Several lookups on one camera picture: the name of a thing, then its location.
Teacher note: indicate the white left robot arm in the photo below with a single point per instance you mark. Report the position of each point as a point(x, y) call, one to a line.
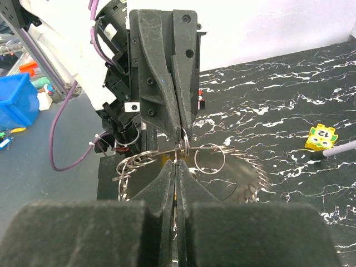
point(89, 41)

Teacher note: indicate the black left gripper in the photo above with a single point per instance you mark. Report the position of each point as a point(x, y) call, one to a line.
point(164, 68)

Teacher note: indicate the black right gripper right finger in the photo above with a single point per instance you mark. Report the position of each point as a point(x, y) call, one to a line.
point(215, 233)

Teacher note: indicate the metal key ring disc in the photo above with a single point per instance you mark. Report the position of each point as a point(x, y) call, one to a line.
point(226, 172)

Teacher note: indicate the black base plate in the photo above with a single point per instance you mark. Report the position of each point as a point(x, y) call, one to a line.
point(108, 189)

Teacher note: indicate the yellow toy block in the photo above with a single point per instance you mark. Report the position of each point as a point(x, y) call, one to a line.
point(321, 138)

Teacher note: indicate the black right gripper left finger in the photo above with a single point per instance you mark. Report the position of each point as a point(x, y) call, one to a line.
point(96, 233)

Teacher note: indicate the lilac music stand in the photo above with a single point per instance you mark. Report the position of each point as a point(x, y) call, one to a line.
point(320, 155)

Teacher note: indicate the red owl toy block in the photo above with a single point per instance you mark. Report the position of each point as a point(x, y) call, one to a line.
point(201, 101)

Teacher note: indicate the blue plastic storage bin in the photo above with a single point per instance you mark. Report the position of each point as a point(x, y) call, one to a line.
point(19, 102)

